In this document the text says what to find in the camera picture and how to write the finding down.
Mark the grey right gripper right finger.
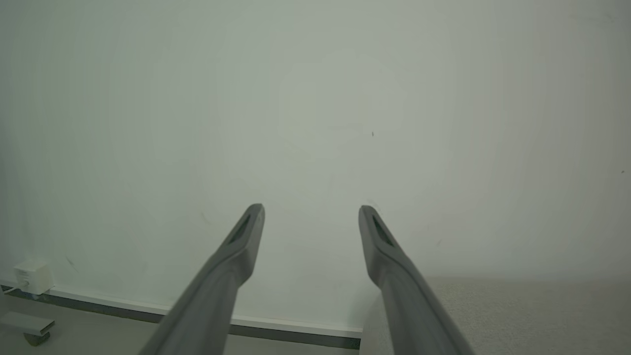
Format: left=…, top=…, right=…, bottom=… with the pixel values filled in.
left=358, top=205, right=475, bottom=355

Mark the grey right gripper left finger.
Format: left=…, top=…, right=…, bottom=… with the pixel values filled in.
left=140, top=203, right=266, bottom=355

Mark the white and black baseboard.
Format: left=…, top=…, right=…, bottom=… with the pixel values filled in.
left=0, top=282, right=363, bottom=351

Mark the white wall power adapter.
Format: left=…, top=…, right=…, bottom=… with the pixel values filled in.
left=14, top=260, right=54, bottom=295

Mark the grey metal frame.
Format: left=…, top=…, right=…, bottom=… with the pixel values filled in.
left=0, top=311, right=55, bottom=337

